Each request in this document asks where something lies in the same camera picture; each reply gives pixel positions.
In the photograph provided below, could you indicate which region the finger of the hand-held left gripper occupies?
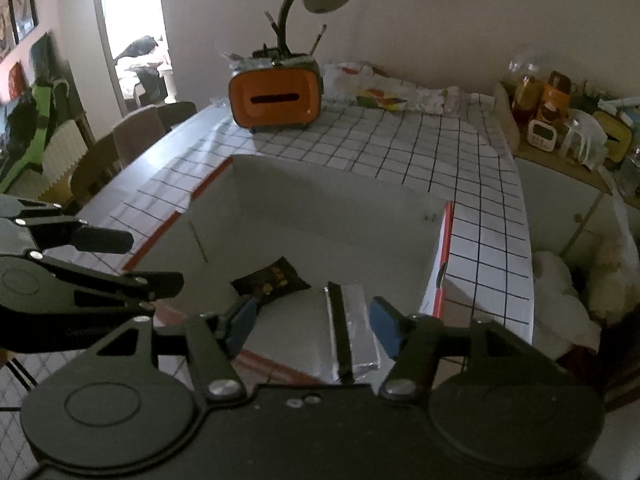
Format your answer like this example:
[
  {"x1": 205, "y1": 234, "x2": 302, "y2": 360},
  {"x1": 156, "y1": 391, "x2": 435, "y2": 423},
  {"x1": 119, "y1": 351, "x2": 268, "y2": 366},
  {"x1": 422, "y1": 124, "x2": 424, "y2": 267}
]
[
  {"x1": 0, "y1": 194, "x2": 135, "y2": 262},
  {"x1": 30, "y1": 252, "x2": 185, "y2": 322}
]

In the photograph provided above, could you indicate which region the wall poster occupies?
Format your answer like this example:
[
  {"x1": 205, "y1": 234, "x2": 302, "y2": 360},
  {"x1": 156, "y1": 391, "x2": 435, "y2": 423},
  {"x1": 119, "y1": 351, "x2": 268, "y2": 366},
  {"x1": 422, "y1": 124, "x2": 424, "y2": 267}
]
[{"x1": 0, "y1": 0, "x2": 41, "y2": 63}]

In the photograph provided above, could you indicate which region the white cloth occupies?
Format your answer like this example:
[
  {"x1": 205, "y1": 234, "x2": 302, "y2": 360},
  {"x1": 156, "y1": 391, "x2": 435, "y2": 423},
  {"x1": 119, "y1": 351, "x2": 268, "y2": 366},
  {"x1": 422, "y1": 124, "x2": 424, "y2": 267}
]
[{"x1": 530, "y1": 250, "x2": 602, "y2": 361}]

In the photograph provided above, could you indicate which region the dark wooden chair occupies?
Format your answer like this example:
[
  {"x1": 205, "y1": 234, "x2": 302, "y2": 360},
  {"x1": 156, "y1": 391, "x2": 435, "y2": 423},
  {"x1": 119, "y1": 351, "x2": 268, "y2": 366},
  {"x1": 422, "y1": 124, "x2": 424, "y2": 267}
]
[
  {"x1": 70, "y1": 132, "x2": 122, "y2": 207},
  {"x1": 157, "y1": 101, "x2": 199, "y2": 132}
]

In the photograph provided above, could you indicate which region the black snack packet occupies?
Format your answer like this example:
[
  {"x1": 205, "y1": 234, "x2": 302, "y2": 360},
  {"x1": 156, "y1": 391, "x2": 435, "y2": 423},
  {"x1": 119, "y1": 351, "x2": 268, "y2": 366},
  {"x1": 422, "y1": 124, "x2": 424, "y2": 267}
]
[{"x1": 231, "y1": 256, "x2": 312, "y2": 311}]

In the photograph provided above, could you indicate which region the white cabinet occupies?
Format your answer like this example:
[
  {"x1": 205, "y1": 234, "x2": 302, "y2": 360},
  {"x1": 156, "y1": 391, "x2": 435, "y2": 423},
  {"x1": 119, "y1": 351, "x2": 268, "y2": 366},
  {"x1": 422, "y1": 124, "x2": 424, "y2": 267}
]
[{"x1": 515, "y1": 152, "x2": 640, "y2": 273}]

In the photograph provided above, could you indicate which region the clear plastic jug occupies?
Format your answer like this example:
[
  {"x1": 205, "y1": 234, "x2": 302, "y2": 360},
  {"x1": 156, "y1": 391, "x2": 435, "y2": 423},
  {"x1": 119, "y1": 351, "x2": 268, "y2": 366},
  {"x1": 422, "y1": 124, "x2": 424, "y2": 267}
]
[{"x1": 560, "y1": 109, "x2": 609, "y2": 167}]

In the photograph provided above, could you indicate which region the yellow box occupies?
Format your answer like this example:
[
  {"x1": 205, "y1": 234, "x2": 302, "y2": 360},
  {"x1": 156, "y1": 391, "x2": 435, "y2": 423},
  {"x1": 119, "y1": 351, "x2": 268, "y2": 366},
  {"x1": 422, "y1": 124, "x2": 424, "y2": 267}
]
[{"x1": 592, "y1": 110, "x2": 634, "y2": 161}]

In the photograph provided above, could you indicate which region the white kitchen timer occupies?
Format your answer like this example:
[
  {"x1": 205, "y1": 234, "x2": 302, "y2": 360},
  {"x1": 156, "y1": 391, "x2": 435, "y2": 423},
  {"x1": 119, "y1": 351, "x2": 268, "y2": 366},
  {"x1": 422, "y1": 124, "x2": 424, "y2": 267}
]
[{"x1": 527, "y1": 119, "x2": 559, "y2": 152}]

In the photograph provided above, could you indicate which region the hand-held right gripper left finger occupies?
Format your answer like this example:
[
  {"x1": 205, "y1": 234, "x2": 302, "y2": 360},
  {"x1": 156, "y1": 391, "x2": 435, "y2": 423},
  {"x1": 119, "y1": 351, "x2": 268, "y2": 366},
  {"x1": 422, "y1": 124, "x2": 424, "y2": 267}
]
[{"x1": 92, "y1": 295, "x2": 261, "y2": 404}]

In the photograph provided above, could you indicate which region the red and white cardboard box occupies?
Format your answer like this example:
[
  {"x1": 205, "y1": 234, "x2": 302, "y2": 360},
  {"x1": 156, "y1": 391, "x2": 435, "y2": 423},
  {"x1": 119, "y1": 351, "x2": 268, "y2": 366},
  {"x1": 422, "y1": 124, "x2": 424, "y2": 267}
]
[{"x1": 122, "y1": 154, "x2": 457, "y2": 386}]

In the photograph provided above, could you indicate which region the silver foil snack packet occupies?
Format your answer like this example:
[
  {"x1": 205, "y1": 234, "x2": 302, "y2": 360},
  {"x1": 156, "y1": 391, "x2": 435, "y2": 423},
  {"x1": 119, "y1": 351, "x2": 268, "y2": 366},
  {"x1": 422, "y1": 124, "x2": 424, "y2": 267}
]
[{"x1": 324, "y1": 281, "x2": 383, "y2": 386}]

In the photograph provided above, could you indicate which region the green and black jacket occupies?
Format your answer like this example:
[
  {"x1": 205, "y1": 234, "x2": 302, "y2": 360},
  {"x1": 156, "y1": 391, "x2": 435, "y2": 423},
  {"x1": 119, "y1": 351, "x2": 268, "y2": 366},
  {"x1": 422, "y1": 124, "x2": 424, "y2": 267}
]
[{"x1": 0, "y1": 77, "x2": 72, "y2": 187}]

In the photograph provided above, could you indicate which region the orange bottle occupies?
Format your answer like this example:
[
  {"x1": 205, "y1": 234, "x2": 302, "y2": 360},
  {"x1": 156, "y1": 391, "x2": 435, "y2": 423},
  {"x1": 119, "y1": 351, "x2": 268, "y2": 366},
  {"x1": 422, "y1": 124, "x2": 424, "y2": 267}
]
[{"x1": 540, "y1": 71, "x2": 574, "y2": 124}]

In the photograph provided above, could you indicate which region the checkered white tablecloth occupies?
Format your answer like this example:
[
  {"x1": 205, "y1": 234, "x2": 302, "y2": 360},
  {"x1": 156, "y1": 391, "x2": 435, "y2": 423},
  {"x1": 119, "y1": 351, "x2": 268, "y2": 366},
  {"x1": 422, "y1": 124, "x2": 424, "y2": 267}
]
[{"x1": 0, "y1": 62, "x2": 534, "y2": 480}]

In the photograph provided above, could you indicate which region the white fluffy plush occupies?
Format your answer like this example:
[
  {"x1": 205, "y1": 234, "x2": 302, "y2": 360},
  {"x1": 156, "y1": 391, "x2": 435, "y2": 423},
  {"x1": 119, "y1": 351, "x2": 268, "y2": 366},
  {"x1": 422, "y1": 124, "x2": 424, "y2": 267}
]
[{"x1": 585, "y1": 234, "x2": 640, "y2": 327}]

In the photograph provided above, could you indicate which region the amber glass bottle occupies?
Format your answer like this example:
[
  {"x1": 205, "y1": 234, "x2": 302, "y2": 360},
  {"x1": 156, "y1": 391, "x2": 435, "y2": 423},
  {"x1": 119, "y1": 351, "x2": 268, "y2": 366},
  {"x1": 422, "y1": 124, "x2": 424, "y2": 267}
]
[{"x1": 507, "y1": 50, "x2": 546, "y2": 124}]

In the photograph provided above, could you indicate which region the crumpled colourful printed cloth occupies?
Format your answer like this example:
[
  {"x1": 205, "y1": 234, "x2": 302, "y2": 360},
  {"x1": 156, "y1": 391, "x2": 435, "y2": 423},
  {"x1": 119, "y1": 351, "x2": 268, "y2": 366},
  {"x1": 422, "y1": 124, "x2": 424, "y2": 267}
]
[{"x1": 322, "y1": 62, "x2": 476, "y2": 114}]

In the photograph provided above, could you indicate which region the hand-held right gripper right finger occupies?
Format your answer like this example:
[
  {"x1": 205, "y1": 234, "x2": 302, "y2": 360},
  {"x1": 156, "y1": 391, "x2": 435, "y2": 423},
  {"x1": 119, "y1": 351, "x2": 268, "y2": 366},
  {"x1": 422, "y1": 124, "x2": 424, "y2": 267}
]
[{"x1": 369, "y1": 296, "x2": 538, "y2": 404}]

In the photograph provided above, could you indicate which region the white radiator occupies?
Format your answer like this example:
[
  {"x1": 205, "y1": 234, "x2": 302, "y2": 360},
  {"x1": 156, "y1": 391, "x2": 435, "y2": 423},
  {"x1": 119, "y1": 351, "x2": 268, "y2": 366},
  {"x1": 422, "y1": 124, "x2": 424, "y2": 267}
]
[{"x1": 15, "y1": 120, "x2": 92, "y2": 202}]

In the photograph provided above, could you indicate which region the orange tissue box organizer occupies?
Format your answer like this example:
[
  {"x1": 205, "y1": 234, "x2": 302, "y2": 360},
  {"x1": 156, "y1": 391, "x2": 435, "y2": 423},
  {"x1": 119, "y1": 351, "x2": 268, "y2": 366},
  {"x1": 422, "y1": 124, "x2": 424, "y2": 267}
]
[{"x1": 228, "y1": 54, "x2": 325, "y2": 135}]

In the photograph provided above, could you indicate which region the cloth-covered wooden chair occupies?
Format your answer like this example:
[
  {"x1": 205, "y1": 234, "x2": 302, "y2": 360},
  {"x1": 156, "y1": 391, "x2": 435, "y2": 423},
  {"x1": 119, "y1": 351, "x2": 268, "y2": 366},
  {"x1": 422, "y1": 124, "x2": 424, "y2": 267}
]
[{"x1": 112, "y1": 105, "x2": 169, "y2": 167}]

